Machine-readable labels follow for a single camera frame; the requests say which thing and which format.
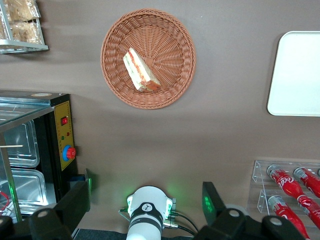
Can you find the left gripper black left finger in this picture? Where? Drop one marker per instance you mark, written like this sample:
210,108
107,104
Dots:
50,225

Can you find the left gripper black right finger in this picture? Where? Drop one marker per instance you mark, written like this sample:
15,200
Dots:
225,225

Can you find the triangular sandwich half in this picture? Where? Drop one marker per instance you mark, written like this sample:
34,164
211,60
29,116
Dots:
140,70

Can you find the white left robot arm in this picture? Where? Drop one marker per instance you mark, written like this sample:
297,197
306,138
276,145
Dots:
147,197

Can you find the cream plastic serving tray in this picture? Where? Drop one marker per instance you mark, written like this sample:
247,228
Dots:
297,75

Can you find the round brown wicker basket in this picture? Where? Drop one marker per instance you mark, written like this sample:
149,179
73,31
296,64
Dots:
170,37

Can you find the steel warmer pan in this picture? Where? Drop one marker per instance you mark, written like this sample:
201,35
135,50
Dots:
30,190
25,156

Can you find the red cola bottle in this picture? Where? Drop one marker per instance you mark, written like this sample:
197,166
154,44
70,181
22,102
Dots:
286,183
285,217
308,181

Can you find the clear acrylic bottle rack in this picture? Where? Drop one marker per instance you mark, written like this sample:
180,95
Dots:
260,175

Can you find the black glass food warmer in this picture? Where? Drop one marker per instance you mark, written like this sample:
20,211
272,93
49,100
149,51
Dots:
65,112

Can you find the grey metal snack rack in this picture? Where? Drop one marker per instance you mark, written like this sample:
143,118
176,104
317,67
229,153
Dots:
25,47

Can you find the clear bag of granola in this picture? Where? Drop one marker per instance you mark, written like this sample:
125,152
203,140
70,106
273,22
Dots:
21,10
26,32

